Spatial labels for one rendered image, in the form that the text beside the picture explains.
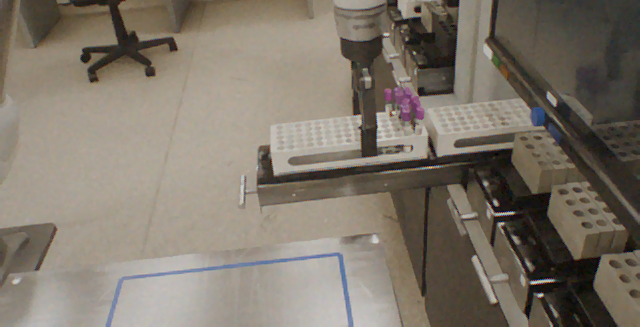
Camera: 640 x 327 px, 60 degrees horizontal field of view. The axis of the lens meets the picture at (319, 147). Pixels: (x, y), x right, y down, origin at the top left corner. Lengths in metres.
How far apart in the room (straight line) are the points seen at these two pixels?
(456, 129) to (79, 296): 0.71
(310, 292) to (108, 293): 0.31
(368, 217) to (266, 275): 1.35
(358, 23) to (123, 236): 1.61
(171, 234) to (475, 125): 1.46
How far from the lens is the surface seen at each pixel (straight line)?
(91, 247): 2.35
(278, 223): 2.20
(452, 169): 1.10
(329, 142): 1.06
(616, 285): 0.83
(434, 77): 1.45
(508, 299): 0.99
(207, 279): 0.89
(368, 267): 0.86
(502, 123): 1.12
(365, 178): 1.07
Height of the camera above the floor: 1.44
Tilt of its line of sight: 34 degrees down
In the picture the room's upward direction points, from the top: 5 degrees counter-clockwise
